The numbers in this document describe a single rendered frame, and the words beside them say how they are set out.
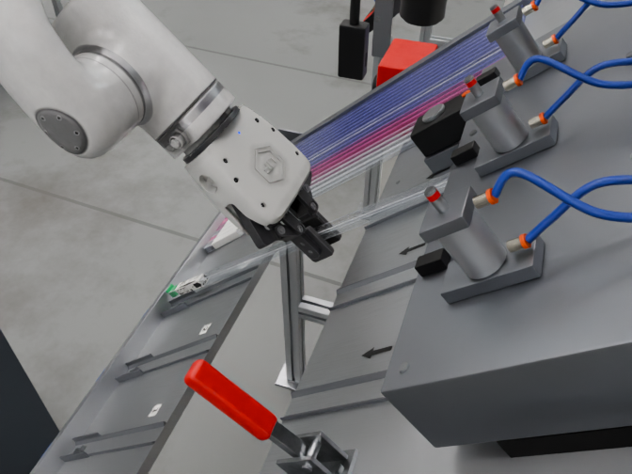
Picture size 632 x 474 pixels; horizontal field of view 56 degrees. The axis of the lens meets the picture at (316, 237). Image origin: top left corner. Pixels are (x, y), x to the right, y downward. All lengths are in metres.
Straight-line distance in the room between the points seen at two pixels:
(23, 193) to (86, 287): 0.58
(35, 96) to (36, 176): 1.96
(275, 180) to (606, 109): 0.32
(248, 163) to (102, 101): 0.15
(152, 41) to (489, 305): 0.39
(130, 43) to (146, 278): 1.43
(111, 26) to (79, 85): 0.08
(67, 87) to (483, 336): 0.37
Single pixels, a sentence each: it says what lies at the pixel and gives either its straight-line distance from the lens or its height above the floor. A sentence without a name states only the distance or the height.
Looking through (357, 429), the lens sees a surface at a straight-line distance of 0.39.
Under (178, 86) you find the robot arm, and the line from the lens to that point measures 0.56.
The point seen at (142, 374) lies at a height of 0.76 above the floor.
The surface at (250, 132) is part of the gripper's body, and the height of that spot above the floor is 1.04.
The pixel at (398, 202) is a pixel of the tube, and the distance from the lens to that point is 0.56.
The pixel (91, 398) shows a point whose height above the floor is 0.73.
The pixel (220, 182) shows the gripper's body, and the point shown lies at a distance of 0.57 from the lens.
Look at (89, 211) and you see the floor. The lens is 2.24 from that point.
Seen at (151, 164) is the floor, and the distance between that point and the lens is 2.39.
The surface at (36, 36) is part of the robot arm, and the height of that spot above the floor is 1.17.
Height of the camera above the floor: 1.37
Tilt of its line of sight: 43 degrees down
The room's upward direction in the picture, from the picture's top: straight up
